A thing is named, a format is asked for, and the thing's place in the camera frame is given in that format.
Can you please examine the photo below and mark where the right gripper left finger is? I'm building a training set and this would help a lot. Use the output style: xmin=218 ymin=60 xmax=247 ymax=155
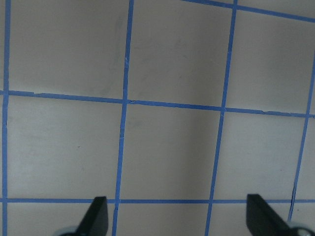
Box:
xmin=74 ymin=197 xmax=109 ymax=236

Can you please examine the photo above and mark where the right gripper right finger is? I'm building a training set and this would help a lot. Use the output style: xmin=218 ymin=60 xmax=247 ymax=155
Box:
xmin=246 ymin=194 xmax=295 ymax=236

